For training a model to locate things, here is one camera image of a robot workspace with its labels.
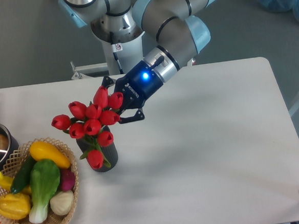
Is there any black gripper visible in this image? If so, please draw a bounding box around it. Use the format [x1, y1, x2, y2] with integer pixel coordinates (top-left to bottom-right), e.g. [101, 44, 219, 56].
[101, 61, 163, 124]

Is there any red tulip bouquet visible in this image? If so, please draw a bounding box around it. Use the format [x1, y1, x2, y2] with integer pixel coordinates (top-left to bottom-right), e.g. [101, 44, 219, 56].
[48, 84, 129, 173]

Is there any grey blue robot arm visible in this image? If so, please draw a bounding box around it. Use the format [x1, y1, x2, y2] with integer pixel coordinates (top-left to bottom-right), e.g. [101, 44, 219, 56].
[59, 0, 215, 124]

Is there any dark grey ribbed vase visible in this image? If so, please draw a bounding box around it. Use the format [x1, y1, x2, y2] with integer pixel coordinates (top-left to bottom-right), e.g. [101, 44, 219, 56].
[76, 125, 118, 172]

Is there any purple red radish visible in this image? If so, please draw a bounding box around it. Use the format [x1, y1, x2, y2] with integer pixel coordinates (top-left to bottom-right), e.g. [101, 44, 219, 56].
[60, 169, 76, 192]

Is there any yellow squash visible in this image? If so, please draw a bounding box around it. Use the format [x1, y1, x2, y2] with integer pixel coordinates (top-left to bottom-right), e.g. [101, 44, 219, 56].
[29, 141, 71, 169]

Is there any green bok choy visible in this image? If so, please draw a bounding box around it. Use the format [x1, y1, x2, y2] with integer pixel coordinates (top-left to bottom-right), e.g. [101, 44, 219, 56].
[29, 159, 60, 224]

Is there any dark green cucumber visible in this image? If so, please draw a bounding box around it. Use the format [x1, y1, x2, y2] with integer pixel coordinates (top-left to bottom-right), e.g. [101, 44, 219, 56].
[10, 155, 36, 194]

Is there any white garlic bulb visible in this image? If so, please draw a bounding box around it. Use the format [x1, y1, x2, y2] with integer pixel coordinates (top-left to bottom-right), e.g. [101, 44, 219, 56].
[50, 190, 74, 216]

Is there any small yellow gourd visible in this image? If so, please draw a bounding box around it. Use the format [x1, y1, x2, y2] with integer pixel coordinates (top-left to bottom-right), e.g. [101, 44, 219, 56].
[0, 171, 32, 195]

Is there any yellow bell pepper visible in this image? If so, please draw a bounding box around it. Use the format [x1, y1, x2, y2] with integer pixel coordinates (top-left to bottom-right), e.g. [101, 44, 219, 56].
[0, 193, 31, 220]

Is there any woven wicker basket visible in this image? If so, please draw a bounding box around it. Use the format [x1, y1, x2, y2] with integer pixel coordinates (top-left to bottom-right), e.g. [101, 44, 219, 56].
[0, 138, 79, 224]

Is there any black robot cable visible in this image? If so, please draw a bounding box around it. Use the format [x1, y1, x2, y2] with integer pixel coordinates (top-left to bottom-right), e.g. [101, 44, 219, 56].
[109, 31, 125, 76]

